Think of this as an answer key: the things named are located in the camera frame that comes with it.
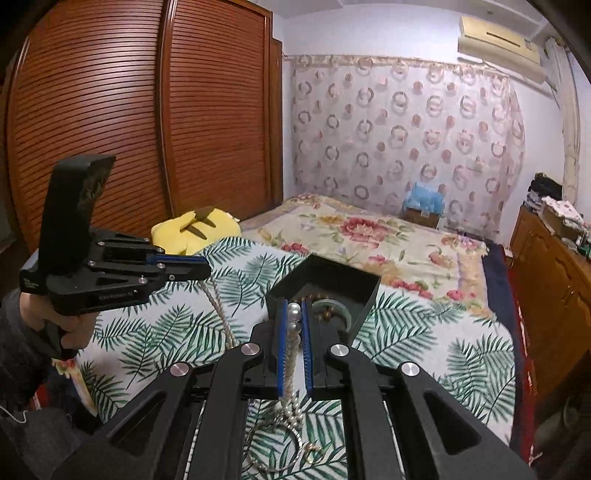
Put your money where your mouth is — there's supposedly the person's left hand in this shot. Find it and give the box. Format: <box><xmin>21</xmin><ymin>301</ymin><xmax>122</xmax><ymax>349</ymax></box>
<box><xmin>18</xmin><ymin>291</ymin><xmax>95</xmax><ymax>354</ymax></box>

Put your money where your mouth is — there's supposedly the silver chain necklace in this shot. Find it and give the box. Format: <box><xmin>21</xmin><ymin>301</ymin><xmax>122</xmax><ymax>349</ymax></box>
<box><xmin>247</xmin><ymin>401</ymin><xmax>324</xmax><ymax>472</ymax></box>

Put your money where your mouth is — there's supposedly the shallow cardboard box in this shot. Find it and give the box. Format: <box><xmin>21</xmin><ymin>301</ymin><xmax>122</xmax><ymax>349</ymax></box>
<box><xmin>541</xmin><ymin>205</ymin><xmax>579</xmax><ymax>234</ymax></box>

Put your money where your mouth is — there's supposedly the long wooden cabinet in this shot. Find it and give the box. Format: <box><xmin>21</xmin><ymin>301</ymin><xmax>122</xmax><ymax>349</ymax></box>
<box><xmin>508</xmin><ymin>205</ymin><xmax>591</xmax><ymax>416</ymax></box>

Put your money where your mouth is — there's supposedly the floral blanket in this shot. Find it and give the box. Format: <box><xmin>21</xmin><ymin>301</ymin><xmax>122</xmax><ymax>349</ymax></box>
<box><xmin>240</xmin><ymin>194</ymin><xmax>497</xmax><ymax>319</ymax></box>

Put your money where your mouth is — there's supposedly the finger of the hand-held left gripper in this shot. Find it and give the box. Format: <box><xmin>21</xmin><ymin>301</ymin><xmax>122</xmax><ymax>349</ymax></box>
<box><xmin>95</xmin><ymin>233</ymin><xmax>208</xmax><ymax>268</ymax></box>
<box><xmin>88</xmin><ymin>259</ymin><xmax>212</xmax><ymax>296</ymax></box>

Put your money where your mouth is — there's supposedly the white pearl necklace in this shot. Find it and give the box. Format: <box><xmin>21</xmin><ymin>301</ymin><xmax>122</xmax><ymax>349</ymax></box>
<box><xmin>201</xmin><ymin>277</ymin><xmax>306</xmax><ymax>432</ymax></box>

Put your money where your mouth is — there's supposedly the cream tied window curtain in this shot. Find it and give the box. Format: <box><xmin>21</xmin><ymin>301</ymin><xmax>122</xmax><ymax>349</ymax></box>
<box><xmin>556</xmin><ymin>37</ymin><xmax>581</xmax><ymax>199</ymax></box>

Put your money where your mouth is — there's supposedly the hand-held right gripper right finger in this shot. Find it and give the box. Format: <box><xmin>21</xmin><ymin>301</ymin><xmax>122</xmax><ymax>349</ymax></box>
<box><xmin>302</xmin><ymin>300</ymin><xmax>539</xmax><ymax>480</ymax></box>

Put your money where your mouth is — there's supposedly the blue plastic bag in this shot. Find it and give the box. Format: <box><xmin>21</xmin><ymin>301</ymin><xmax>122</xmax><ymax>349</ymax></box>
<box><xmin>405</xmin><ymin>181</ymin><xmax>445</xmax><ymax>215</ymax></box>

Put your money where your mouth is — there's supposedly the circle pattern sheer curtain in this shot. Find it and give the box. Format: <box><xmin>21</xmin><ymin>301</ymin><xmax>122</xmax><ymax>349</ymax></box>
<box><xmin>291</xmin><ymin>54</ymin><xmax>527</xmax><ymax>241</ymax></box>

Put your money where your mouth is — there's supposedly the yellow plush toy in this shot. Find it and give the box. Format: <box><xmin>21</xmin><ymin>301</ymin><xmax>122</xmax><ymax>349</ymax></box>
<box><xmin>151</xmin><ymin>207</ymin><xmax>241</xmax><ymax>257</ymax></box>

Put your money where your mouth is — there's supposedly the dark blue bed sheet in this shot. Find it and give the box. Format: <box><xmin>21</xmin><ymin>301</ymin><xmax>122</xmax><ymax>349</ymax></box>
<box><xmin>480</xmin><ymin>242</ymin><xmax>527</xmax><ymax>439</ymax></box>

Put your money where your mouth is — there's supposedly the cream wall air conditioner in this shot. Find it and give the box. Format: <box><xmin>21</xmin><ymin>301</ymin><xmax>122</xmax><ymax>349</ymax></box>
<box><xmin>457</xmin><ymin>15</ymin><xmax>542</xmax><ymax>84</ymax></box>

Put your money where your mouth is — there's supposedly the floral patterned cloth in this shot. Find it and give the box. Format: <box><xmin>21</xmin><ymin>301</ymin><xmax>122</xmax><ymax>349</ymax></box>
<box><xmin>540</xmin><ymin>196</ymin><xmax>588</xmax><ymax>227</ymax></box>

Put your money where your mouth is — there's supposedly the black jewelry box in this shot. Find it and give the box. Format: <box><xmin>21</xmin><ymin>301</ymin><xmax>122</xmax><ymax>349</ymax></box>
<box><xmin>264</xmin><ymin>253</ymin><xmax>382</xmax><ymax>344</ymax></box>

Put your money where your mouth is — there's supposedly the green leaf print cloth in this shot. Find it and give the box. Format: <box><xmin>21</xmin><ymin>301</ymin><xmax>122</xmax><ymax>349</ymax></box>
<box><xmin>76</xmin><ymin>235</ymin><xmax>515</xmax><ymax>480</ymax></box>

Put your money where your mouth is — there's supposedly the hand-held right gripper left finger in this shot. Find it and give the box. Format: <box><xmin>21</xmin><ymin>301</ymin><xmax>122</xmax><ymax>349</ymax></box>
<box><xmin>53</xmin><ymin>310</ymin><xmax>289</xmax><ymax>480</ymax></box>

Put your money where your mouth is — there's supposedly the person's left forearm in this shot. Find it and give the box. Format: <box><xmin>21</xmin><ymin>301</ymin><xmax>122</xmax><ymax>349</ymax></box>
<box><xmin>0</xmin><ymin>295</ymin><xmax>79</xmax><ymax>444</ymax></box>

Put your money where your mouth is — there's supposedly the brown bead bracelet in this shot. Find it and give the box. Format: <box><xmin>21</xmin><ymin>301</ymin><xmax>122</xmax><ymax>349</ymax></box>
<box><xmin>302</xmin><ymin>290</ymin><xmax>335</xmax><ymax>326</ymax></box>

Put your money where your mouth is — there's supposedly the red patterned rug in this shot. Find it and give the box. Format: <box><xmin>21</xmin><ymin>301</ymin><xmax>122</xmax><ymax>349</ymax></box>
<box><xmin>512</xmin><ymin>258</ymin><xmax>539</xmax><ymax>457</ymax></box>

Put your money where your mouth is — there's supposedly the stack of folded clothes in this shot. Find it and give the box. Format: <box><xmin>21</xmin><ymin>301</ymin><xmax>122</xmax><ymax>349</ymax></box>
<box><xmin>526</xmin><ymin>172</ymin><xmax>564</xmax><ymax>213</ymax></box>

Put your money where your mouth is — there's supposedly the small cardboard box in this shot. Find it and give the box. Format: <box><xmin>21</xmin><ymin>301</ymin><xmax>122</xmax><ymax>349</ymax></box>
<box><xmin>404</xmin><ymin>208</ymin><xmax>439</xmax><ymax>229</ymax></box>

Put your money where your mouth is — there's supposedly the green jade bangle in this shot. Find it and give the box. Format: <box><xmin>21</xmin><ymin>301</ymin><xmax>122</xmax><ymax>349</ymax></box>
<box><xmin>311</xmin><ymin>299</ymin><xmax>352</xmax><ymax>330</ymax></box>

